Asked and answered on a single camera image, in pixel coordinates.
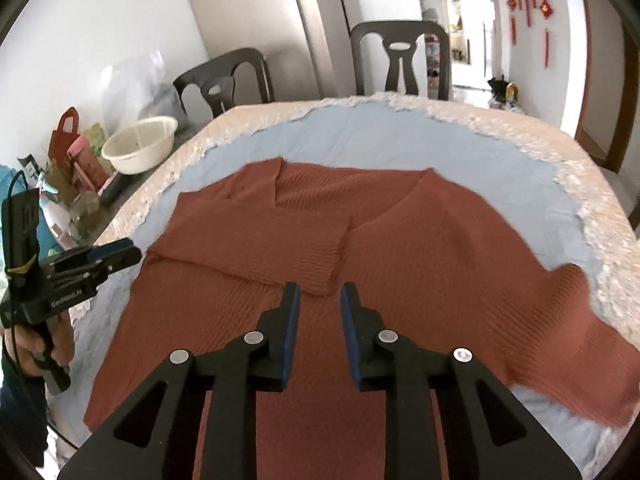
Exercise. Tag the white and pink bottle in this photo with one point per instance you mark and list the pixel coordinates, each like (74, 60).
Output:
(55, 220)

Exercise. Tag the white plastic colander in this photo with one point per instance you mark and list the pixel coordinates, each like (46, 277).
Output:
(145, 152)

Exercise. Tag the blue quilted mat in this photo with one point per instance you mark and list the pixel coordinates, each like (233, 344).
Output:
(350, 135)

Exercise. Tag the person's left hand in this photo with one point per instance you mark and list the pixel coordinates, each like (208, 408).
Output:
(62, 342)

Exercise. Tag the red paper gift bag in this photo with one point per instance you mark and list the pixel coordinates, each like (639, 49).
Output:
(61, 142)

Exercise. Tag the green printed packet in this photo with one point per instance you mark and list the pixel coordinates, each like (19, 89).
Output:
(97, 137)

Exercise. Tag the pink printed box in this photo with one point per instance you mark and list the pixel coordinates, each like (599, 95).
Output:
(87, 165)

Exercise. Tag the brown wooden door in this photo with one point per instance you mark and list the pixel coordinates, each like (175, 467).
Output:
(617, 110)

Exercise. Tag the large red Chinese knot ornament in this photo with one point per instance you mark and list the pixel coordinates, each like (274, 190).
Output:
(544, 5)

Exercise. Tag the dark plastic chair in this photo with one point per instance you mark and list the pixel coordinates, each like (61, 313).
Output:
(370, 45)
(240, 67)

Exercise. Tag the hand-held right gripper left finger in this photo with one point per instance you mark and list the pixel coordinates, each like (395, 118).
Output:
(292, 340)

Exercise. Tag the rust knit sweater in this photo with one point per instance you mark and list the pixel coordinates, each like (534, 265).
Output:
(425, 270)

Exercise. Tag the person's left forearm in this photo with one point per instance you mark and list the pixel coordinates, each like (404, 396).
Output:
(20, 410)

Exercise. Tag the clear plastic bag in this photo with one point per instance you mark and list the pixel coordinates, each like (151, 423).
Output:
(130, 80)

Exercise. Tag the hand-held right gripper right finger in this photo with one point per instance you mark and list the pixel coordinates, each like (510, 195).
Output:
(348, 340)

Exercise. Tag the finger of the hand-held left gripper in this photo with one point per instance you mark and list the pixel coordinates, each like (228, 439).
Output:
(117, 260)
(112, 247)

